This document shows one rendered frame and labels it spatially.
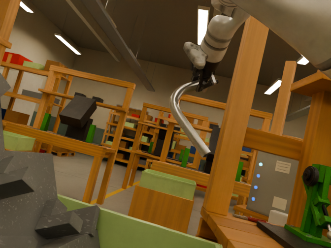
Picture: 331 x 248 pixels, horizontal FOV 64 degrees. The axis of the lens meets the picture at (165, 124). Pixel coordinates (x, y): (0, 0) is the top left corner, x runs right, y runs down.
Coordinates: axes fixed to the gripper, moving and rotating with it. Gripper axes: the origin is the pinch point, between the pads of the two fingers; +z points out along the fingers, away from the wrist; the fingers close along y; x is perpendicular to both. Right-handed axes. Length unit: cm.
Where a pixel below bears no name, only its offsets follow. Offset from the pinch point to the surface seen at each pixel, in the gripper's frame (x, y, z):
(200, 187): -258, 52, 654
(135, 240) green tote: 40, -36, -19
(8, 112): 125, 324, 436
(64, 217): 49, -30, -26
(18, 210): 54, -26, -27
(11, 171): 52, -23, -33
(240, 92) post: -27.7, -0.4, 17.7
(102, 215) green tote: 44, -30, -19
